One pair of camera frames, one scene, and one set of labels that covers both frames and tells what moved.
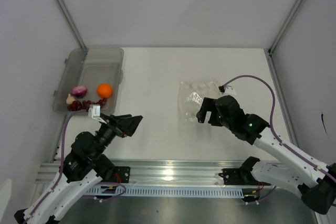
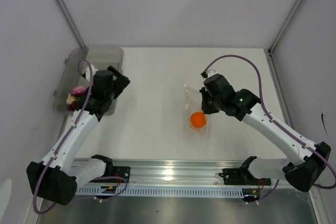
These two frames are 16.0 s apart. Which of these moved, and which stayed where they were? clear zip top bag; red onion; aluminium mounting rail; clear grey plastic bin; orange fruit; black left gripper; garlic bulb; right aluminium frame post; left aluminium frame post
Moved: clear zip top bag; black left gripper; orange fruit
Stayed: clear grey plastic bin; left aluminium frame post; red onion; right aluminium frame post; aluminium mounting rail; garlic bulb
